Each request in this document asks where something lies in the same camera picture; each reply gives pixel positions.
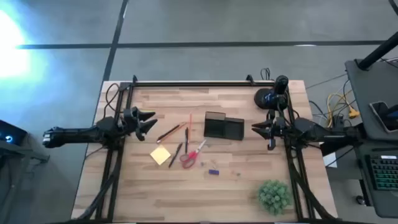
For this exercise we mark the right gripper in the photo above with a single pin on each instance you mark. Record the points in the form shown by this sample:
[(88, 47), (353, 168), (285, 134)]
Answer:
[(278, 135)]

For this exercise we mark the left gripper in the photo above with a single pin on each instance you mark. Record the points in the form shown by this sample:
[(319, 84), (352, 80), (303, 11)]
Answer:
[(132, 129)]

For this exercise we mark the yellow sticky note pad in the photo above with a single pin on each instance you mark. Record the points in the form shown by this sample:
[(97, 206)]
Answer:
[(160, 154)]

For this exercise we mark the orange pencil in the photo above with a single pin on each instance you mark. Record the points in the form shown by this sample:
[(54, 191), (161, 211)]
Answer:
[(183, 124), (190, 121)]

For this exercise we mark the black mesh desk organizer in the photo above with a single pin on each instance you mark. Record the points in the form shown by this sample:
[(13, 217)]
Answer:
[(224, 129)]

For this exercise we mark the blue eraser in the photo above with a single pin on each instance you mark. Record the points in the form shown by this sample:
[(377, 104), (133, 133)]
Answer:
[(214, 172)]

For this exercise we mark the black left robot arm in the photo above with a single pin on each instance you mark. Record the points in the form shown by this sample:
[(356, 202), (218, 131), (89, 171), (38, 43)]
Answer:
[(71, 137)]

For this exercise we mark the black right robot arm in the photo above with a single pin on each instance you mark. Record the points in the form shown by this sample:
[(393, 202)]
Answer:
[(317, 133)]

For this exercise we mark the black desk lamp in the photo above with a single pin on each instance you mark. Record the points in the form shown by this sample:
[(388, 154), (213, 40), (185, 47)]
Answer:
[(267, 98)]

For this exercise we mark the green artificial plant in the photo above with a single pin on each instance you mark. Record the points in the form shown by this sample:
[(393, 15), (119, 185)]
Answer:
[(273, 197)]

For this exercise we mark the white paper sheet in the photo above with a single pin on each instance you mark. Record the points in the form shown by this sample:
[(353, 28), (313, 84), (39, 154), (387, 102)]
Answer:
[(331, 160)]

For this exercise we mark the black desk beam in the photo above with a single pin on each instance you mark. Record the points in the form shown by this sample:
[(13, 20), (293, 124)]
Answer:
[(335, 147)]

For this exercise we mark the grey side desk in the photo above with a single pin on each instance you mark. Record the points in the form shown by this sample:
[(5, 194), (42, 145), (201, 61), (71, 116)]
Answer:
[(367, 93)]

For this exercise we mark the smartphone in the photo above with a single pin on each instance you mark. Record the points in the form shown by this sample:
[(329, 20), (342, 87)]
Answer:
[(377, 112)]

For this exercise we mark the small black round object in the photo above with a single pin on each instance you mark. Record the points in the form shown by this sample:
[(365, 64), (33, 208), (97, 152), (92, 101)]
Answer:
[(360, 200)]

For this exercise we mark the backlit keyboard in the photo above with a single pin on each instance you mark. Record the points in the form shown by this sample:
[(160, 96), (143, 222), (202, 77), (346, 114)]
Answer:
[(385, 172)]

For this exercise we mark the dark metal stand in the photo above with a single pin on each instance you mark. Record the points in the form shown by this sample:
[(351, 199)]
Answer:
[(18, 151)]

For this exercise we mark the black device with blue light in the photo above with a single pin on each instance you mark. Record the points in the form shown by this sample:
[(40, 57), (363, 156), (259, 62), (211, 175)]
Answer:
[(12, 132)]

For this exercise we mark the black pole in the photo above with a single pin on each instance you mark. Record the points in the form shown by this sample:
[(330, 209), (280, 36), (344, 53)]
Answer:
[(376, 53)]

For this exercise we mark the grey keyboard desk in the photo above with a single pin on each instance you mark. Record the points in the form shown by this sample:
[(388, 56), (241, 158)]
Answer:
[(385, 202)]

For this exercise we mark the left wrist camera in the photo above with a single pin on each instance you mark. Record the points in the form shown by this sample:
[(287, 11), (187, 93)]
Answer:
[(130, 117)]

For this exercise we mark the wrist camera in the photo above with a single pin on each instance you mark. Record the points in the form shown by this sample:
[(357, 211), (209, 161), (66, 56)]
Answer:
[(130, 117), (281, 124)]

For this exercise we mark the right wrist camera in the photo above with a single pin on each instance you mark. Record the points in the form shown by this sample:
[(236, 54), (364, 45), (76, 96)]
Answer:
[(281, 124)]

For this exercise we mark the black aluminium table frame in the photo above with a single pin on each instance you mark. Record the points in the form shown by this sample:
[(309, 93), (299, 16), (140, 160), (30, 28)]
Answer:
[(202, 84)]

